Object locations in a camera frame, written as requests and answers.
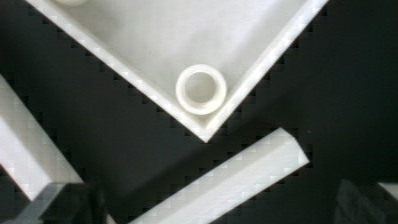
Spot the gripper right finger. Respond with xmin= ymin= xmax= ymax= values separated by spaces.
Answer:
xmin=333 ymin=179 xmax=398 ymax=224

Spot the white square tabletop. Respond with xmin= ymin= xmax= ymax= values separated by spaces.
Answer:
xmin=27 ymin=0 xmax=329 ymax=140

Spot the white table leg with tag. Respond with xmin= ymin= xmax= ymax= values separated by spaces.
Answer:
xmin=128 ymin=128 xmax=310 ymax=224

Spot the white L-shaped fence wall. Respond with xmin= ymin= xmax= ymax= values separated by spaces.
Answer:
xmin=0 ymin=75 xmax=82 ymax=200

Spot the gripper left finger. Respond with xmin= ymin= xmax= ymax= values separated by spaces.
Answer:
xmin=11 ymin=183 xmax=107 ymax=224

